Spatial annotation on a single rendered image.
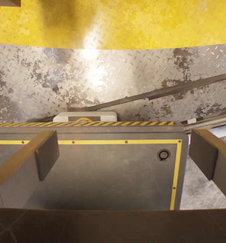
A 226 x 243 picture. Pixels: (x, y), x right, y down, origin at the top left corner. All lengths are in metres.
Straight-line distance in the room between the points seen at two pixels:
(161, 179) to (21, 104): 0.71
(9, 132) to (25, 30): 0.48
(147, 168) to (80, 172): 0.22
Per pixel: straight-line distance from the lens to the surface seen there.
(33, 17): 0.90
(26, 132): 0.58
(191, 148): 0.17
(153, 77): 0.82
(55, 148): 0.16
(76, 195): 0.65
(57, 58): 0.84
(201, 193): 1.14
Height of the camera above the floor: 0.80
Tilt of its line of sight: 73 degrees down
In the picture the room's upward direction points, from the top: 175 degrees counter-clockwise
